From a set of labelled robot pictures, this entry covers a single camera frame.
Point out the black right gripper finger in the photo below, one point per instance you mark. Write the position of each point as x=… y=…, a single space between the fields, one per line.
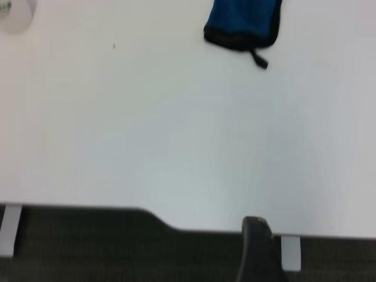
x=258 y=255

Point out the white paper coffee cup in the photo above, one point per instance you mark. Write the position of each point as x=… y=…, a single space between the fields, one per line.
x=14 y=14

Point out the grey metal table leg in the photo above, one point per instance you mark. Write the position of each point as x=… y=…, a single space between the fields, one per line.
x=10 y=230
x=290 y=253

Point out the blue cloth with black trim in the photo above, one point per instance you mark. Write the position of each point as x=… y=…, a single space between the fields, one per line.
x=241 y=20

